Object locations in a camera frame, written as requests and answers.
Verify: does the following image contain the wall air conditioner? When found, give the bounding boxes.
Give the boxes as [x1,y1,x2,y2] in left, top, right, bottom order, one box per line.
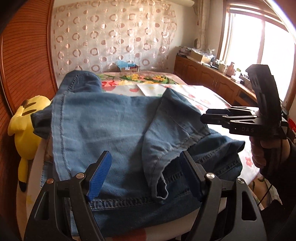
[167,0,195,7]

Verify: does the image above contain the cardboard box on counter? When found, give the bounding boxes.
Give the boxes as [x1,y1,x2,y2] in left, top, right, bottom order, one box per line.
[189,51,212,64]

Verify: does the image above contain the pink bottle on counter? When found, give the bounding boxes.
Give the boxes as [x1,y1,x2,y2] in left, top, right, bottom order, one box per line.
[225,62,235,77]

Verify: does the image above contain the white tissue box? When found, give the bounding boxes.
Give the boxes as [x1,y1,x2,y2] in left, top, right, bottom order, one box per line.
[231,75,242,83]

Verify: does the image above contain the floral pink bed blanket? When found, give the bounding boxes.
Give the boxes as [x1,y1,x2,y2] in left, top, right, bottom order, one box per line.
[97,71,186,91]

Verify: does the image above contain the yellow Pikachu plush toy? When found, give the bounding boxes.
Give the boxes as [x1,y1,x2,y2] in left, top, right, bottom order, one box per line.
[8,95,51,192]

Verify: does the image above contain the white strawberry print sheet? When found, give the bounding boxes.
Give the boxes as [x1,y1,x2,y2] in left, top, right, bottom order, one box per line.
[16,84,260,238]

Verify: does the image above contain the white mug on counter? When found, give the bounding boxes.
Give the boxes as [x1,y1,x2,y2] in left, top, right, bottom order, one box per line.
[218,63,227,73]

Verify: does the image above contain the window side drape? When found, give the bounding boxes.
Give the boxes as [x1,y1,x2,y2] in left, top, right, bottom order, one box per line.
[194,0,210,51]

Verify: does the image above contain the long wooden cabinet counter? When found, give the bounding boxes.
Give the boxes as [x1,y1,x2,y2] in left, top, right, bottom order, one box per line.
[174,55,258,107]

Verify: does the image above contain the blue denim jeans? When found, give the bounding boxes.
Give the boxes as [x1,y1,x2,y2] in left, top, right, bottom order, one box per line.
[31,71,245,237]

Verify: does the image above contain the person right hand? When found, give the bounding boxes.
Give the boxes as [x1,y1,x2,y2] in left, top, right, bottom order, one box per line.
[249,137,290,169]

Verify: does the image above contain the window with wooden frame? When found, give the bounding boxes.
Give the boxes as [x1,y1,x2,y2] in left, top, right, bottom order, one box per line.
[218,1,295,105]

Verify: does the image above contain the pink circle pattern curtain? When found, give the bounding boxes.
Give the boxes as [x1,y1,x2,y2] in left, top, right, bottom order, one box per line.
[51,1,177,78]

